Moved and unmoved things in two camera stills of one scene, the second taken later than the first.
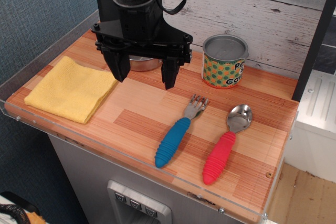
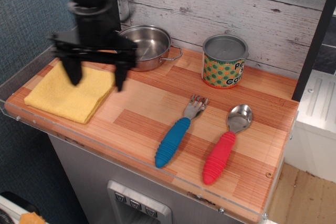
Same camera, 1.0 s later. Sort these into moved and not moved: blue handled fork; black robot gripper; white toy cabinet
Moved: black robot gripper
Not moved: blue handled fork; white toy cabinet
